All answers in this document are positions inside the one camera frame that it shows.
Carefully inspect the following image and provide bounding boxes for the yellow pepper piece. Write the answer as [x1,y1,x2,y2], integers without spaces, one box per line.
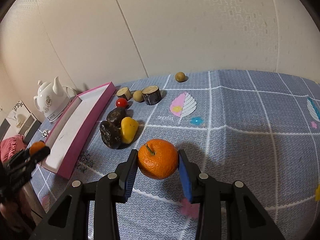
[120,116,139,144]

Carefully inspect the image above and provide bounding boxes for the tan round fruit near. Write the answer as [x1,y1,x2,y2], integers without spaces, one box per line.
[132,90,144,102]

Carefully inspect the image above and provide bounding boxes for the person's left hand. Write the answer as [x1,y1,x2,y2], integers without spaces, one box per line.
[1,188,36,233]

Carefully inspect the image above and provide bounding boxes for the large eggplant slice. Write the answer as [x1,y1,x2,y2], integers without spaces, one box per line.
[142,85,162,105]

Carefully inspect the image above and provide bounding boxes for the small orange tangerine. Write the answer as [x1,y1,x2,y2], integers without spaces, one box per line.
[29,141,46,156]

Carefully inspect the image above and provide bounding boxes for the tan round fruit far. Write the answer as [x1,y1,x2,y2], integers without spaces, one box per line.
[175,72,186,82]

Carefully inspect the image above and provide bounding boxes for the tan round fruit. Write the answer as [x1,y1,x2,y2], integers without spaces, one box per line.
[132,90,144,102]
[175,72,186,82]

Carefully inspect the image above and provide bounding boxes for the white bedside cabinet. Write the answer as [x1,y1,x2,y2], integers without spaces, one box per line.
[1,100,41,144]

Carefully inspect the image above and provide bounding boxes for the dark brown fruit front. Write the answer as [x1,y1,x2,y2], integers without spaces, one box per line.
[99,121,121,149]

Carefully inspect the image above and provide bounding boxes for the pink white box tray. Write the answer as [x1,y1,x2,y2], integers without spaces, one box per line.
[41,82,116,179]

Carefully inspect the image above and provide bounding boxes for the dark brown fruit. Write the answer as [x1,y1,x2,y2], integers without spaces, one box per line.
[106,107,126,127]
[99,121,121,149]

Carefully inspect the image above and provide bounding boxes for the white ceramic electric kettle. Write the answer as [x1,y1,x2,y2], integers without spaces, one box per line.
[34,76,77,123]

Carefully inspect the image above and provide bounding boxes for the blue checked tablecloth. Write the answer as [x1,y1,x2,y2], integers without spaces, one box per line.
[26,69,320,240]

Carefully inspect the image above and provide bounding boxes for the pink red cloth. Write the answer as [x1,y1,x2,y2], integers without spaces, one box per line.
[1,134,27,163]

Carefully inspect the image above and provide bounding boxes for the small eggplant slice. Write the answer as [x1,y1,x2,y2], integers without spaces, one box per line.
[116,87,132,101]

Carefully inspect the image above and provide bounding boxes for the large orange tangerine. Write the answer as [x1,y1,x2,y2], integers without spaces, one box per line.
[138,139,178,180]

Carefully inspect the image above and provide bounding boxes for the white kettle power plug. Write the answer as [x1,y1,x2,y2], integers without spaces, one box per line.
[41,129,50,138]

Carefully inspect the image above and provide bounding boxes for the red cherry tomato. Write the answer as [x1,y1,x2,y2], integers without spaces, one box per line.
[116,98,128,108]

